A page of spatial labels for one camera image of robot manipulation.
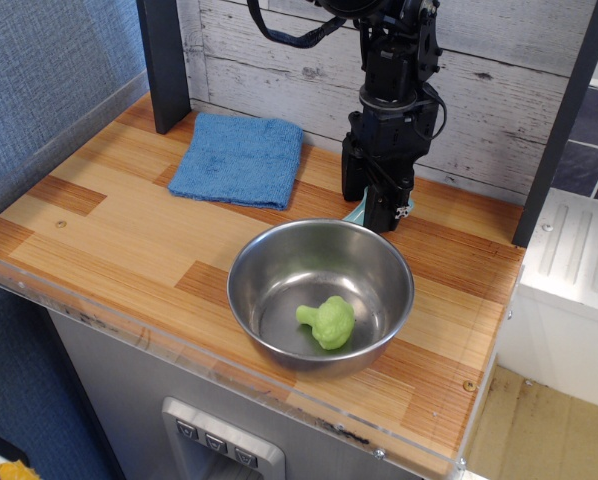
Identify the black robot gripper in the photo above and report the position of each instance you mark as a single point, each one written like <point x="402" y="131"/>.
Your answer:
<point x="385" y="140"/>

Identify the teal brush with white bristles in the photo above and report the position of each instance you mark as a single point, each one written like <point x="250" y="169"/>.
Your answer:
<point x="357" y="216"/>

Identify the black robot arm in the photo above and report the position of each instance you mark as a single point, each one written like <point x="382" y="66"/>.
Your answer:
<point x="399" y="49"/>

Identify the blue folded towel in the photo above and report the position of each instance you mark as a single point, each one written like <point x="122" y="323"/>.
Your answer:
<point x="243" y="161"/>

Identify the stainless steel bowl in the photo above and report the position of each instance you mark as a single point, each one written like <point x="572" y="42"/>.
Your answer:
<point x="304" y="263"/>

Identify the green toy broccoli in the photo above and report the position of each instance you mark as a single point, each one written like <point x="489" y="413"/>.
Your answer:
<point x="331" y="323"/>

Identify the white ribbed side unit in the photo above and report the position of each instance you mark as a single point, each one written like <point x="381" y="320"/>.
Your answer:
<point x="551" y="333"/>

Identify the clear acrylic table edge guard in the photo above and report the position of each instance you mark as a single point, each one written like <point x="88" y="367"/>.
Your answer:
<point x="416" y="401"/>

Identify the silver button control panel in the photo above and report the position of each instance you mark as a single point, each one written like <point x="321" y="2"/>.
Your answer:
<point x="206" y="447"/>

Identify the orange object at corner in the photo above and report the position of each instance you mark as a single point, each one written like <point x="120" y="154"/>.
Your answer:
<point x="17" y="471"/>

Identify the dark left shelf post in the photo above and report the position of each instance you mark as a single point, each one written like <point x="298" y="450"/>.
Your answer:
<point x="164" y="58"/>

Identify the dark shelf post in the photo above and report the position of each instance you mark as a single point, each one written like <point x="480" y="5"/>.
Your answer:
<point x="583" y="69"/>
<point x="164" y="58"/>

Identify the dark right shelf post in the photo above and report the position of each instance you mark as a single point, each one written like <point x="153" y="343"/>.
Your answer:
<point x="583" y="69"/>

